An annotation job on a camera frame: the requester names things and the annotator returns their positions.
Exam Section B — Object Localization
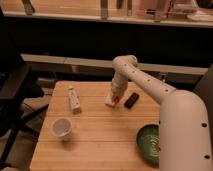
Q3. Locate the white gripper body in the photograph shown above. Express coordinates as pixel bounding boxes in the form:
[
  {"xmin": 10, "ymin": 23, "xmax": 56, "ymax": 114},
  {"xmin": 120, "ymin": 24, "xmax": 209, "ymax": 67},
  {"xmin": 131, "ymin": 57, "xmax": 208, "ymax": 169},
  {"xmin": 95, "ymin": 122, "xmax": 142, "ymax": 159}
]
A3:
[{"xmin": 111, "ymin": 78, "xmax": 127, "ymax": 98}]

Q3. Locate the red pepper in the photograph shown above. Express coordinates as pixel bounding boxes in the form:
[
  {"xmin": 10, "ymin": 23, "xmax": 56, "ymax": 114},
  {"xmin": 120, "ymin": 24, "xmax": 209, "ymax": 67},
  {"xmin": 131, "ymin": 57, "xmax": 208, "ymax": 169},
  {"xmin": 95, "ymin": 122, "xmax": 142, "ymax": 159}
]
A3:
[{"xmin": 113, "ymin": 96, "xmax": 119, "ymax": 103}]

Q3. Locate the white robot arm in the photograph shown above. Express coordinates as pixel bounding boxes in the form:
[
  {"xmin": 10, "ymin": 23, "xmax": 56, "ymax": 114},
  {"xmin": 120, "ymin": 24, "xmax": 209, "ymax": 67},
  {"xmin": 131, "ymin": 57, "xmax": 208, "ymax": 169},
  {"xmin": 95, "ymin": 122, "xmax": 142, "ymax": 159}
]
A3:
[{"xmin": 110, "ymin": 55, "xmax": 213, "ymax": 171}]

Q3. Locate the black rectangular block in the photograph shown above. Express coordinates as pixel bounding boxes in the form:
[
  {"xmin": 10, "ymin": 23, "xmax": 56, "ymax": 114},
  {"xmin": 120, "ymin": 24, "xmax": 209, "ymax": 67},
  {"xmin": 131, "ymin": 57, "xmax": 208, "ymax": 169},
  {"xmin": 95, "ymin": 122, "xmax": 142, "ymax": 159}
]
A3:
[{"xmin": 124, "ymin": 93, "xmax": 139, "ymax": 109}]

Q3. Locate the green bowl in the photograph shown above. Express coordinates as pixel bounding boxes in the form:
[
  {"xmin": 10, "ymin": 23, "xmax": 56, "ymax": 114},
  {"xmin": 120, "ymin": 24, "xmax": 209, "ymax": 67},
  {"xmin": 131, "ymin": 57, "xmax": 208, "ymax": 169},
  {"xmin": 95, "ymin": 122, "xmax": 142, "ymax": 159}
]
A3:
[{"xmin": 136, "ymin": 124, "xmax": 160, "ymax": 168}]

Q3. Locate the white plastic cup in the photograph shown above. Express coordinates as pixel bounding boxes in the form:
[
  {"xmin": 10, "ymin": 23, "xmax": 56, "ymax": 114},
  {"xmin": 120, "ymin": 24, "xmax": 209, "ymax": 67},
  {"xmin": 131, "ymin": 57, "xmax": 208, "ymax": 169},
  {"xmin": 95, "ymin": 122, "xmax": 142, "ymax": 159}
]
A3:
[{"xmin": 51, "ymin": 118, "xmax": 72, "ymax": 141}]

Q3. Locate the black office chair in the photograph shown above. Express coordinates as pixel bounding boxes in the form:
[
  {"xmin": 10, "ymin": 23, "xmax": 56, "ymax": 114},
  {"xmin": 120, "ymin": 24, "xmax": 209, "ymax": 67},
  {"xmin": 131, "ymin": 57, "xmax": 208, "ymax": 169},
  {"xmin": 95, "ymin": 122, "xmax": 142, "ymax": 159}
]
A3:
[{"xmin": 0, "ymin": 8, "xmax": 48, "ymax": 170}]

